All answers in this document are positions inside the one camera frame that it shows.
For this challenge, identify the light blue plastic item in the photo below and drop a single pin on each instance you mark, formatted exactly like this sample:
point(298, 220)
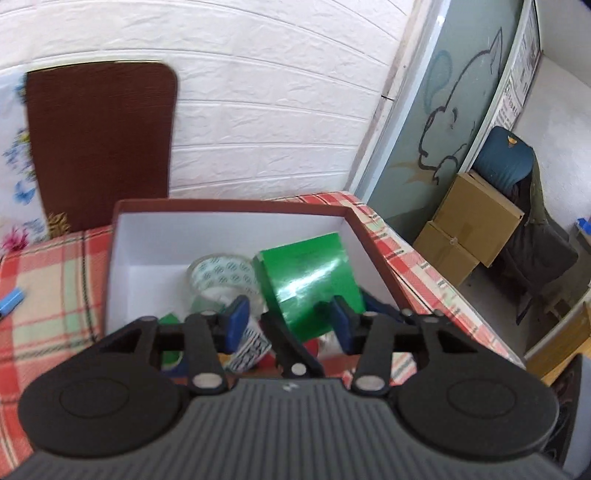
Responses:
point(10, 301)

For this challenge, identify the red checked tablecloth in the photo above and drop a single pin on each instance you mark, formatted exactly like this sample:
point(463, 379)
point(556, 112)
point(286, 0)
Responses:
point(51, 286)

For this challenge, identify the brown chair back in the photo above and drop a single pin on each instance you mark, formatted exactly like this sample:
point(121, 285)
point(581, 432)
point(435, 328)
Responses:
point(101, 147)

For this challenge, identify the clear tape roll green print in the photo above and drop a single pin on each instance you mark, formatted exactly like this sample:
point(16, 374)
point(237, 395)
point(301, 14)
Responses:
point(221, 277)

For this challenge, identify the small cardboard box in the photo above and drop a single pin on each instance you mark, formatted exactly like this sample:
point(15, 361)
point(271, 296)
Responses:
point(445, 254)

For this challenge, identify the green cardboard box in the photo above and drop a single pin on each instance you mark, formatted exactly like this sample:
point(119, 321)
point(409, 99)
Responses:
point(309, 281)

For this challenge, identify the small green item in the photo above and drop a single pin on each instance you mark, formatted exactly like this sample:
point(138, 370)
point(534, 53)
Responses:
point(170, 339)

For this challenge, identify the large cardboard box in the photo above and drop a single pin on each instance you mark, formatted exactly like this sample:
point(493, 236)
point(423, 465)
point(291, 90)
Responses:
point(482, 214)

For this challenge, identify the frosted glass door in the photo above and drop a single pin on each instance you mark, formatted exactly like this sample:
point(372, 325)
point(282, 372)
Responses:
point(443, 124)

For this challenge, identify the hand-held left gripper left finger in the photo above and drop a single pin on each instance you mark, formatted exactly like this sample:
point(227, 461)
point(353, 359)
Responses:
point(238, 318)

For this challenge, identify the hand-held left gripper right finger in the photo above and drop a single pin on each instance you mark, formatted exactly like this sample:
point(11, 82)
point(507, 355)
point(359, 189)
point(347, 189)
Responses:
point(344, 325)

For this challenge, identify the printed wall notice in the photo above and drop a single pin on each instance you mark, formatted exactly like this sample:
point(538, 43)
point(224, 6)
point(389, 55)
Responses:
point(519, 78)

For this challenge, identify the dark jacket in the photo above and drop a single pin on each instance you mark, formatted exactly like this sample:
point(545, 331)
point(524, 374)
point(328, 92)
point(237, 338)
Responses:
point(535, 249)

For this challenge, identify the wooden furniture edge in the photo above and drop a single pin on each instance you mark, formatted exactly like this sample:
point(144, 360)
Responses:
point(561, 341)

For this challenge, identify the white floral cloth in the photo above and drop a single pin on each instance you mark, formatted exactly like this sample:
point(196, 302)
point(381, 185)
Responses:
point(18, 194)

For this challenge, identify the clear bag of cotton swabs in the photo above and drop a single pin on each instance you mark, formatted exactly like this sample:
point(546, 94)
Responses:
point(247, 344)

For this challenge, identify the brown box with white inside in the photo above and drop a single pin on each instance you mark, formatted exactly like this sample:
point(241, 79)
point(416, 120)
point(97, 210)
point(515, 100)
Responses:
point(231, 230)

